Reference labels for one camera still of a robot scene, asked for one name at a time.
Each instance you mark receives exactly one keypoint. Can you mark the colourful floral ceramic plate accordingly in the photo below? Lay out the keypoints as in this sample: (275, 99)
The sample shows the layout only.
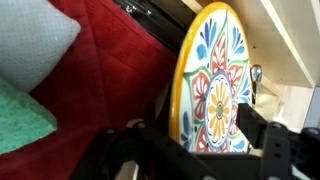
(216, 83)

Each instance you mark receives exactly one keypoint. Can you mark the red cloth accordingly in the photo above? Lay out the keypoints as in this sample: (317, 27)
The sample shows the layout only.
(110, 83)

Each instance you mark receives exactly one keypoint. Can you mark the green sponge cloth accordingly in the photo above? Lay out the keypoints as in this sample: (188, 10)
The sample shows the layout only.
(20, 120)

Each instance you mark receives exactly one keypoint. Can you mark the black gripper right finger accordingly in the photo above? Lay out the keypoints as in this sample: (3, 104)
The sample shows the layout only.
(266, 140)

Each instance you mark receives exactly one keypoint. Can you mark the small steel spoon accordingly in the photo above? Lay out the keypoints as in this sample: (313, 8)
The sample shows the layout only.
(256, 75)

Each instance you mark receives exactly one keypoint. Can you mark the white sponge cloth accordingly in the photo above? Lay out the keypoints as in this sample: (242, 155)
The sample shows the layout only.
(30, 40)

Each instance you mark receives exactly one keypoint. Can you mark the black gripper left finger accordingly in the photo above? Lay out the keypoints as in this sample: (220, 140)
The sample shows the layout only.
(173, 156)

